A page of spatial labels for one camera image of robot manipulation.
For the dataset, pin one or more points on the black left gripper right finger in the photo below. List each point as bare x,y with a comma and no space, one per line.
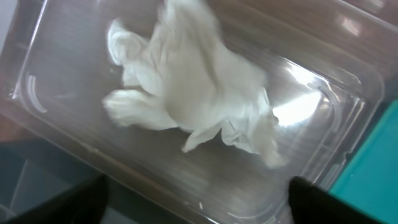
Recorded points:
346,203

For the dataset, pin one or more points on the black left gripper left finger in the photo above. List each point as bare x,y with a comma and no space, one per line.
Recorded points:
85,203

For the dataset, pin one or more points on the white napkin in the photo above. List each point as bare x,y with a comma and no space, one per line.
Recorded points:
185,77

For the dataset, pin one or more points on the clear plastic waste bin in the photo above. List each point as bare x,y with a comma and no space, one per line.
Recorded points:
56,71

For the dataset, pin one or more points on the black plastic tray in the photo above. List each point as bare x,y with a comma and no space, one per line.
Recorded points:
34,171

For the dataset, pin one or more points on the teal serving tray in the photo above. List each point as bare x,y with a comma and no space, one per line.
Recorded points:
369,181

